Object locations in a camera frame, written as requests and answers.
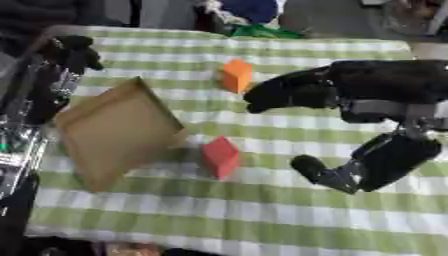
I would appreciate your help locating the red block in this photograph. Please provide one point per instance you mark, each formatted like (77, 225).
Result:
(221, 157)

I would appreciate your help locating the blue and white bag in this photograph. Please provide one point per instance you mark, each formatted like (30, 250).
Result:
(248, 10)

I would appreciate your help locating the green bag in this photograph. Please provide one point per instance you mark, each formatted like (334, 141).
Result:
(262, 32)

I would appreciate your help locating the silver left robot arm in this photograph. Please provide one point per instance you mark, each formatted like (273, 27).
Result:
(20, 150)

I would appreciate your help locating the tan cardboard box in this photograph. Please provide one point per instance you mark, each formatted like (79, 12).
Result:
(119, 133)

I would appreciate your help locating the orange block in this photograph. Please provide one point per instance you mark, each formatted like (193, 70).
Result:
(237, 76)

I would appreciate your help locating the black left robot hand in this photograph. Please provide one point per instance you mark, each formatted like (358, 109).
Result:
(73, 53)

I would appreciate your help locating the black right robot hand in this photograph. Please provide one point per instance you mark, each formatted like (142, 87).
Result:
(379, 83)

